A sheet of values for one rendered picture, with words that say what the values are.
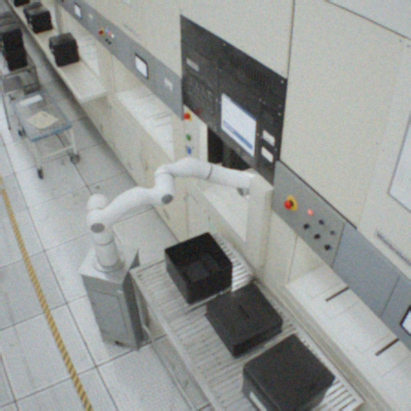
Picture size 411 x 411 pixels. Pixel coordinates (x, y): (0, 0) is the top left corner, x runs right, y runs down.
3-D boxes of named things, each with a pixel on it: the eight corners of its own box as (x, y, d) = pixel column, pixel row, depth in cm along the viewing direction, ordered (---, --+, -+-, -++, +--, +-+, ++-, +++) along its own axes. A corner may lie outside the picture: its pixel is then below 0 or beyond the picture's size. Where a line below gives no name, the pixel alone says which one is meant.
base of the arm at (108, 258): (87, 268, 258) (81, 246, 246) (100, 245, 272) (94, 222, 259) (117, 275, 255) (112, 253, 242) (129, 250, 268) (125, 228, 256)
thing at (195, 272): (208, 251, 268) (208, 230, 256) (233, 284, 250) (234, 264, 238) (165, 269, 258) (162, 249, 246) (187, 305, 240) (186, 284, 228)
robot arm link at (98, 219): (94, 218, 247) (94, 240, 235) (82, 205, 239) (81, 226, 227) (177, 183, 240) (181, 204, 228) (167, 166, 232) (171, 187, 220)
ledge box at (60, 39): (49, 59, 461) (46, 37, 444) (74, 52, 471) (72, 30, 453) (55, 69, 442) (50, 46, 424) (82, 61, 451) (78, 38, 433)
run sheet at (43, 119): (23, 120, 434) (23, 119, 433) (42, 110, 448) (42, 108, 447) (41, 130, 420) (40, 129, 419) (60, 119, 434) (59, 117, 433)
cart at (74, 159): (16, 136, 497) (5, 99, 465) (58, 120, 518) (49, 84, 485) (39, 181, 437) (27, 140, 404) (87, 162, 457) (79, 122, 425)
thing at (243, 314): (204, 314, 236) (203, 299, 227) (251, 291, 246) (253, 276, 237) (233, 357, 217) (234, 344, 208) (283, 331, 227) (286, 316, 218)
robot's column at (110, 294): (101, 341, 307) (77, 272, 256) (116, 310, 327) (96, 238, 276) (138, 351, 302) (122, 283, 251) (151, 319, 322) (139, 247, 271)
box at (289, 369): (238, 390, 204) (241, 365, 187) (286, 359, 215) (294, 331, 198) (276, 436, 186) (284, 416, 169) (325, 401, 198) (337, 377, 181)
